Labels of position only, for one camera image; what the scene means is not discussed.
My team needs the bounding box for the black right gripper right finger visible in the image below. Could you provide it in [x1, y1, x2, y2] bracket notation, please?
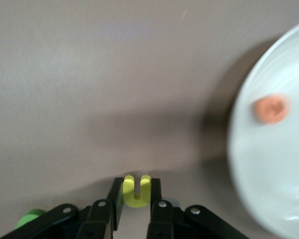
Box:
[147, 178, 250, 239]

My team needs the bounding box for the yellow foam letter u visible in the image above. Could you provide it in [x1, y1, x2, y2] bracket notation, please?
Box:
[122, 174, 151, 209]

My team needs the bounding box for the beige brown plate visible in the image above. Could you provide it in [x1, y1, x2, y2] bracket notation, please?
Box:
[226, 18, 299, 239]

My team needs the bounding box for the brown table cover sheet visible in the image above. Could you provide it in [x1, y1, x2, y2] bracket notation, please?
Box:
[0, 0, 299, 239]

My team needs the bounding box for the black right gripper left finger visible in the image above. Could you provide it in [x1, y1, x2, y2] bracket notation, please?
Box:
[0, 177, 125, 239]

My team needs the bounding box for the green foam letter p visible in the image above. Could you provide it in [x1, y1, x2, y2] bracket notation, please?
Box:
[13, 208, 47, 231]

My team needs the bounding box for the orange foam letter e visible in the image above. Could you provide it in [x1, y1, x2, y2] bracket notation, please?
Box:
[253, 93, 291, 125]

